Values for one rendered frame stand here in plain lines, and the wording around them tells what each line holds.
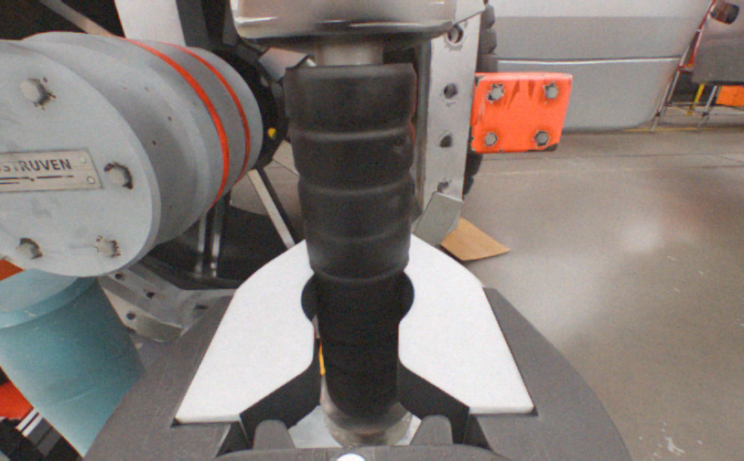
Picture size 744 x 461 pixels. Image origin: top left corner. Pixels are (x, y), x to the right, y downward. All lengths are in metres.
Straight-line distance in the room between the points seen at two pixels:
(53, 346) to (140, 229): 0.18
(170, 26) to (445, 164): 0.26
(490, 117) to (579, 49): 0.58
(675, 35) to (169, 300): 1.10
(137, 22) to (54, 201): 0.18
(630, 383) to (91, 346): 1.32
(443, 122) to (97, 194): 0.26
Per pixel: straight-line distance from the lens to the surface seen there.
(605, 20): 0.91
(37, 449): 1.03
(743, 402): 1.50
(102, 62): 0.23
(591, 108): 0.92
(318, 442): 0.77
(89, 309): 0.38
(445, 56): 0.31
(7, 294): 0.40
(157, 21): 0.35
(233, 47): 0.43
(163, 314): 0.49
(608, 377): 1.33
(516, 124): 0.33
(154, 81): 0.24
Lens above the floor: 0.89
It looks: 28 degrees down
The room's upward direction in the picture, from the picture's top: 2 degrees counter-clockwise
